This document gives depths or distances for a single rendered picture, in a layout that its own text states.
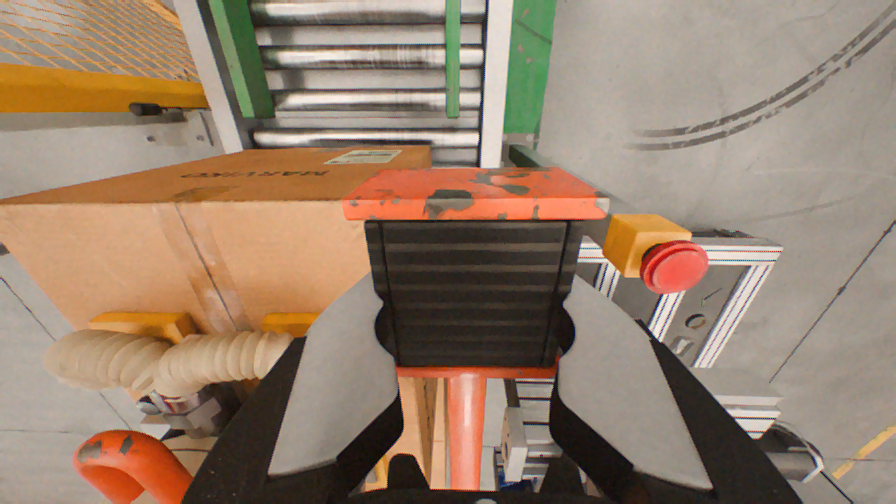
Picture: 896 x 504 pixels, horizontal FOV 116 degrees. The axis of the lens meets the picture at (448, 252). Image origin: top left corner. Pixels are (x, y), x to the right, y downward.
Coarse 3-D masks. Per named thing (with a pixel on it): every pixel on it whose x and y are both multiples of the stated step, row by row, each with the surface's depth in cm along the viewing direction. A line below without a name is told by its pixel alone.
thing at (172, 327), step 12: (108, 312) 31; (120, 312) 31; (132, 312) 31; (144, 312) 31; (156, 312) 31; (168, 312) 31; (180, 312) 31; (96, 324) 30; (108, 324) 30; (120, 324) 30; (132, 324) 30; (144, 324) 30; (156, 324) 30; (168, 324) 30; (180, 324) 30; (192, 324) 32; (156, 336) 31; (168, 336) 30; (180, 336) 31; (144, 408) 32; (156, 408) 32
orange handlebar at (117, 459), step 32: (448, 384) 15; (480, 384) 15; (448, 416) 17; (480, 416) 16; (96, 448) 20; (128, 448) 20; (160, 448) 21; (480, 448) 18; (96, 480) 21; (128, 480) 22; (160, 480) 21
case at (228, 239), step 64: (64, 192) 30; (128, 192) 29; (192, 192) 28; (256, 192) 28; (320, 192) 27; (64, 256) 28; (128, 256) 28; (192, 256) 28; (256, 256) 28; (320, 256) 28; (192, 320) 32; (256, 320) 32; (256, 384) 37
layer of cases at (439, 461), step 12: (444, 384) 121; (444, 396) 122; (444, 408) 124; (444, 420) 128; (444, 432) 132; (444, 444) 136; (444, 456) 141; (432, 468) 146; (444, 468) 146; (432, 480) 152; (444, 480) 151
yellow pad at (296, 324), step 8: (264, 320) 30; (272, 320) 30; (280, 320) 30; (288, 320) 30; (296, 320) 30; (304, 320) 30; (312, 320) 30; (264, 328) 30; (272, 328) 30; (280, 328) 30; (288, 328) 30; (296, 328) 29; (304, 328) 29; (296, 336) 30; (384, 456) 42; (376, 464) 41; (384, 464) 42; (376, 472) 42; (384, 472) 43; (368, 480) 43; (376, 480) 43; (384, 480) 44
